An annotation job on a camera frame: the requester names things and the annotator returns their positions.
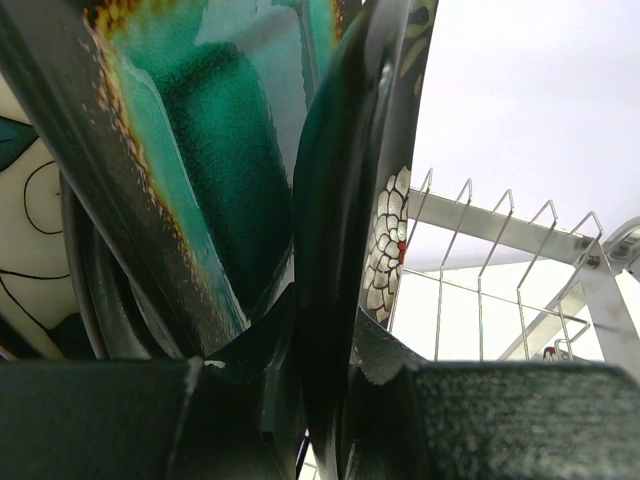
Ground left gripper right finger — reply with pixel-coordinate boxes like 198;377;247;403
344;313;639;479

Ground steel two-tier dish rack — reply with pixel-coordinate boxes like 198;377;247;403
389;179;639;372

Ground black dahlia square plate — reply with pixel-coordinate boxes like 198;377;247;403
293;1;438;479

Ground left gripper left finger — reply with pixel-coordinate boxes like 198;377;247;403
1;288;300;479

